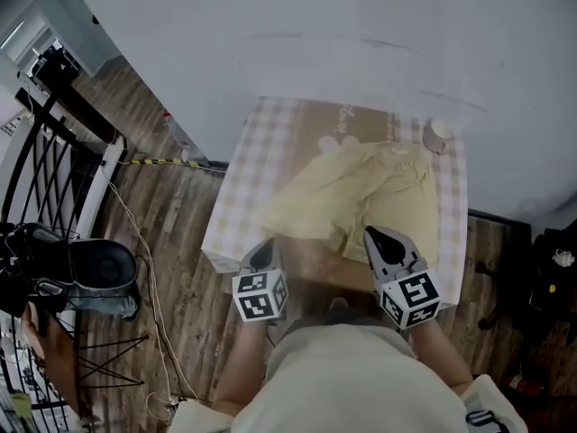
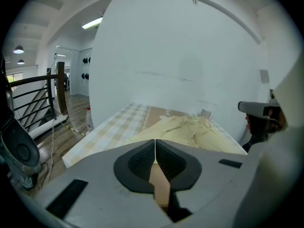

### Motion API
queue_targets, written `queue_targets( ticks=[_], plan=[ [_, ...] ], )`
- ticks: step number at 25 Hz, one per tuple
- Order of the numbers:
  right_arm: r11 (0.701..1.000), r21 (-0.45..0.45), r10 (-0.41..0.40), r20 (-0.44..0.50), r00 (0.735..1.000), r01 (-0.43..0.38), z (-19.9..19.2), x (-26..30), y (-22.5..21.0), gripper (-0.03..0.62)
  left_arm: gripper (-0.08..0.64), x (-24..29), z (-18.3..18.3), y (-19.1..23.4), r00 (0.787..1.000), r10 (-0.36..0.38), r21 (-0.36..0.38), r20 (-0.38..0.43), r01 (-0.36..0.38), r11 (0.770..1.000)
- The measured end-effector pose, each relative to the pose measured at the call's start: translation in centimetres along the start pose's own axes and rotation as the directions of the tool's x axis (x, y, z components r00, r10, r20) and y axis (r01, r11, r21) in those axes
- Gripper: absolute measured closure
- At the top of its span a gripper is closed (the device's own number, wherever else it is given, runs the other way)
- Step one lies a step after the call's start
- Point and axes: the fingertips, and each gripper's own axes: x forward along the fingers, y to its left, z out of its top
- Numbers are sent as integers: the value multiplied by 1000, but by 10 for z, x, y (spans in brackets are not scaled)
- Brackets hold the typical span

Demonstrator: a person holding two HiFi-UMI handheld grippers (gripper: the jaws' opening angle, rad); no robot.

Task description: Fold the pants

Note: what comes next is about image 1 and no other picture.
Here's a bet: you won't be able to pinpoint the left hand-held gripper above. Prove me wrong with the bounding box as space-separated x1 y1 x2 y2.
231 237 290 323

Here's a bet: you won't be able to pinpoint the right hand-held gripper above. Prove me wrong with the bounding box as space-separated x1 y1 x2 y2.
362 225 443 332

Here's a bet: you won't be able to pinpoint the pale yellow shorts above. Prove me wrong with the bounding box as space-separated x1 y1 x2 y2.
261 141 441 265

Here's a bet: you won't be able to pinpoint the person's right forearm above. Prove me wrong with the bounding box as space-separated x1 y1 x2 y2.
408 320 474 396

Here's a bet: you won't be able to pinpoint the person's left forearm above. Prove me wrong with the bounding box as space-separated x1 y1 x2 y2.
211 318 276 417

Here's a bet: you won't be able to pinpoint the checked flower tablecloth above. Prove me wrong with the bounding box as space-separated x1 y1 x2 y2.
200 96 470 310

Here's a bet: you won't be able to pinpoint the white mug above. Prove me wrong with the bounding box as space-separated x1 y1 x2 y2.
422 117 455 156

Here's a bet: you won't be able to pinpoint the person's beige shirt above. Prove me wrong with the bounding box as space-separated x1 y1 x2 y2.
169 322 528 433

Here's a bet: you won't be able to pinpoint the clear plastic container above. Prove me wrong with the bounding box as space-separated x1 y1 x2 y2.
163 112 205 162

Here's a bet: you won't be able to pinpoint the black office chair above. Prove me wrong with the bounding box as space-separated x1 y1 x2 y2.
477 226 577 355

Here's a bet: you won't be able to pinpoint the red fire extinguisher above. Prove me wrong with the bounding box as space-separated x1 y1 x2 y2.
507 370 542 396

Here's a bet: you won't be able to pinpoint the black metal railing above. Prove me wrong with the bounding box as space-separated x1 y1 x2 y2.
0 38 128 243

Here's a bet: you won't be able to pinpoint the white cable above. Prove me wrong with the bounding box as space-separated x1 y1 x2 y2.
106 181 200 419

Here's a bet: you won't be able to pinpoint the yellow black striped cable cover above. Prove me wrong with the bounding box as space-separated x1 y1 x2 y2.
121 158 226 173

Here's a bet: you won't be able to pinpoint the black strap buckle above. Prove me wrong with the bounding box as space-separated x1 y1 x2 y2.
463 408 502 433

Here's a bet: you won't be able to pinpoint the wooden side table wire legs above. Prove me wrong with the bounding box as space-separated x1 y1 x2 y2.
20 302 151 419

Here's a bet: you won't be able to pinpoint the cluster of black wall objects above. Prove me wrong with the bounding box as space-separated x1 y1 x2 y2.
69 0 101 26

